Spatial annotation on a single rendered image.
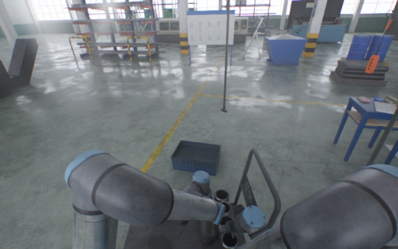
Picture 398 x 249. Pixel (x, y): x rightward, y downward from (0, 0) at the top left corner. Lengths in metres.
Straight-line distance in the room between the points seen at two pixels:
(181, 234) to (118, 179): 1.49
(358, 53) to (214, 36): 5.42
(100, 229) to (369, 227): 0.56
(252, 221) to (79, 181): 0.69
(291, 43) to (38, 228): 8.37
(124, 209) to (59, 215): 2.35
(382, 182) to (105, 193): 0.53
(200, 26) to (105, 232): 8.11
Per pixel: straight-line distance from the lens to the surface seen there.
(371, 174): 0.51
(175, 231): 1.93
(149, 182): 0.48
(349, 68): 7.10
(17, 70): 8.53
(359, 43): 9.70
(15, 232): 2.94
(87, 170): 0.53
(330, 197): 0.44
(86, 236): 0.62
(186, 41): 10.81
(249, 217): 0.94
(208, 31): 8.40
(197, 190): 1.03
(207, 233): 1.46
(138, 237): 1.97
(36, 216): 2.95
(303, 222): 0.44
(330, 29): 15.64
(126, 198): 0.46
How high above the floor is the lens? 1.90
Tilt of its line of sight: 30 degrees down
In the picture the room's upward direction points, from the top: 2 degrees counter-clockwise
